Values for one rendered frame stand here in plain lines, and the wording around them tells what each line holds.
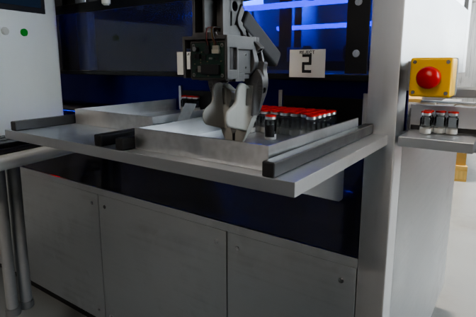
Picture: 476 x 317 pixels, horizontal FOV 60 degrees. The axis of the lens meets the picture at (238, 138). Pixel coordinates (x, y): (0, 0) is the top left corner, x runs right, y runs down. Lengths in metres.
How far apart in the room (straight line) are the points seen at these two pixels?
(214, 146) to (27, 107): 0.90
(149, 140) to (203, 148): 0.11
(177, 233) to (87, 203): 0.43
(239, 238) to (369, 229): 0.35
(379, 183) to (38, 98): 1.03
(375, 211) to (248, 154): 0.42
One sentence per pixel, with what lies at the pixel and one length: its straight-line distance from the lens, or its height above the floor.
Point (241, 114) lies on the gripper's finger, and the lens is 0.54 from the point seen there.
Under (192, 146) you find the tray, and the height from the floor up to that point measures 0.90.
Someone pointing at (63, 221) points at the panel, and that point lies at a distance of 1.72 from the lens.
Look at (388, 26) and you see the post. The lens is 0.86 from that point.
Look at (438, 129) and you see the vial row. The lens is 0.92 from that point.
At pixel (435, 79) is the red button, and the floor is 0.99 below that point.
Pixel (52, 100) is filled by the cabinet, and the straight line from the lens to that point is 1.46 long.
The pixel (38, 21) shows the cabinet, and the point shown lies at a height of 1.15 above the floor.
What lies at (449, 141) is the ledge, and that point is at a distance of 0.85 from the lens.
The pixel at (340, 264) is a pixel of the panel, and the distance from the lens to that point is 0.99.
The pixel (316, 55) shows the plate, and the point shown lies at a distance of 0.91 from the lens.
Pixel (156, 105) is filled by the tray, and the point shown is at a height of 0.90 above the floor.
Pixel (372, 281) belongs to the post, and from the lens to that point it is 0.97.
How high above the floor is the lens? 1.02
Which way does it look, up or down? 10 degrees down
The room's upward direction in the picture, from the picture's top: straight up
